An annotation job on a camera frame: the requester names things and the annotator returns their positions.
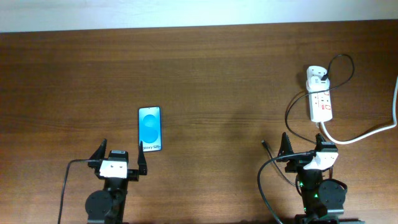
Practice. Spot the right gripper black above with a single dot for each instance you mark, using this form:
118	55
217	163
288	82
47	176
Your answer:
292	168

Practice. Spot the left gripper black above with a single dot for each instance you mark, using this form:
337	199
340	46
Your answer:
131	175

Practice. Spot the blue Galaxy S25+ smartphone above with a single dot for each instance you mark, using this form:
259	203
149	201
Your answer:
150	128

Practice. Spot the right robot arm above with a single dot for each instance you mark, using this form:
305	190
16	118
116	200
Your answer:
322	198

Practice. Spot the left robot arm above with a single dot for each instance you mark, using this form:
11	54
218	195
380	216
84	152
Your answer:
107	205

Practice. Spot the white USB charger plug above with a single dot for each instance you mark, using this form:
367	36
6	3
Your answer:
314	83

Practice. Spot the white power strip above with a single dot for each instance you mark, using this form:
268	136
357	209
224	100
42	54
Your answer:
319	101

